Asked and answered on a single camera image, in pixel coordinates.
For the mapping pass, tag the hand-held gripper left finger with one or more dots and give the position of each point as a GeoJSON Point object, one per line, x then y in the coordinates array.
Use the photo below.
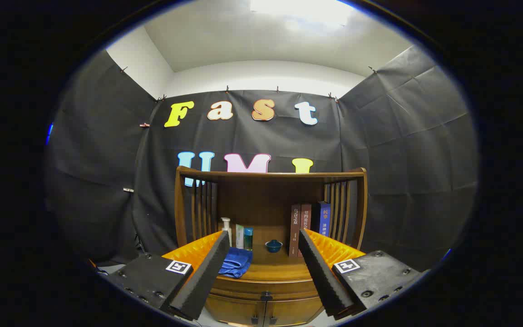
{"type": "Point", "coordinates": [207, 277]}

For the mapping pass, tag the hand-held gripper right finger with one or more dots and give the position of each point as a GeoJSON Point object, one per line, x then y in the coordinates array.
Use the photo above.
{"type": "Point", "coordinates": [325, 277]}

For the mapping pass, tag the wooden drawer with black knob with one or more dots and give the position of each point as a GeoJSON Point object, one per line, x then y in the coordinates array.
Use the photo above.
{"type": "Point", "coordinates": [243, 288]}

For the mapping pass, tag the wooden cabinet door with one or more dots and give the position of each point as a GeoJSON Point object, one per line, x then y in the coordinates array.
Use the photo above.
{"type": "Point", "coordinates": [232, 311]}
{"type": "Point", "coordinates": [291, 313]}

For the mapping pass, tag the wooden countertop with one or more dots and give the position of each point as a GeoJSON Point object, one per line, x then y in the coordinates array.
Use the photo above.
{"type": "Point", "coordinates": [270, 268]}

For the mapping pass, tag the wooden cabinet with slatted hutch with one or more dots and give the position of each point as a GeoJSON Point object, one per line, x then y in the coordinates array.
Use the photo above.
{"type": "Point", "coordinates": [261, 200]}

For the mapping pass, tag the folded blue towel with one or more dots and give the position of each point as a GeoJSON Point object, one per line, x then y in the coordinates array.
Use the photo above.
{"type": "Point", "coordinates": [239, 261]}

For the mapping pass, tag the white pump bottle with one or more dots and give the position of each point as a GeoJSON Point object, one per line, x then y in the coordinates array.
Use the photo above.
{"type": "Point", "coordinates": [227, 234]}

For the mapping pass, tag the white green tube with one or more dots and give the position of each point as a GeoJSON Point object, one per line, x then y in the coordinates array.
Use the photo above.
{"type": "Point", "coordinates": [239, 236]}

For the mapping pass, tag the dark brown book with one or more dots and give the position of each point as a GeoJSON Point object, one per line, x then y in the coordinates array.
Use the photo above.
{"type": "Point", "coordinates": [294, 231]}

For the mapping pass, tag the teal capped bottle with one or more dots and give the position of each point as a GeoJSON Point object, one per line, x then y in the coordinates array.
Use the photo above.
{"type": "Point", "coordinates": [248, 238]}

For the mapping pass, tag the blue book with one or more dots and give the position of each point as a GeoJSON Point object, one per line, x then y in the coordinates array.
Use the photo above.
{"type": "Point", "coordinates": [324, 220]}

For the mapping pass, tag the dark blue lidded teacup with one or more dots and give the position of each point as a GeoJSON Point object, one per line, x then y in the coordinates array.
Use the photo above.
{"type": "Point", "coordinates": [273, 246]}

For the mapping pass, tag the reddish brown book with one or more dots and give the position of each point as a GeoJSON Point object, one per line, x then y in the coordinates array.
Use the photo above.
{"type": "Point", "coordinates": [306, 218]}

